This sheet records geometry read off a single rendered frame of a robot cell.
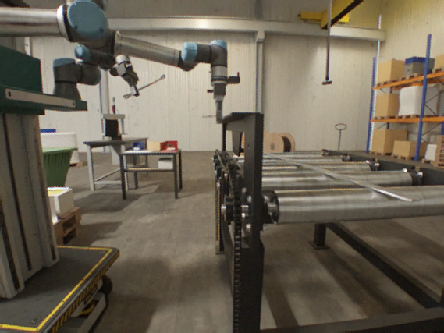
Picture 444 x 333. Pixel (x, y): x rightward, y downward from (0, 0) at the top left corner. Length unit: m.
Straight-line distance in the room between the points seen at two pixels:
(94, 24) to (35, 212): 1.08
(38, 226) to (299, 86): 11.92
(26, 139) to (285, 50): 11.91
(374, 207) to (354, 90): 13.14
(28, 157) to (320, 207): 1.43
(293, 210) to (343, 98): 12.89
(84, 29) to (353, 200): 1.03
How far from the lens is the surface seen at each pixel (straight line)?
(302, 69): 12.66
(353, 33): 13.70
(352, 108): 13.76
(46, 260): 1.69
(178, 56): 1.08
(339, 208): 0.79
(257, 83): 11.60
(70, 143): 7.74
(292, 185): 1.03
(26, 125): 1.51
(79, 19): 0.93
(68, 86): 1.51
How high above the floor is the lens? 1.12
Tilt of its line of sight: 10 degrees down
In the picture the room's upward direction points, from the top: straight up
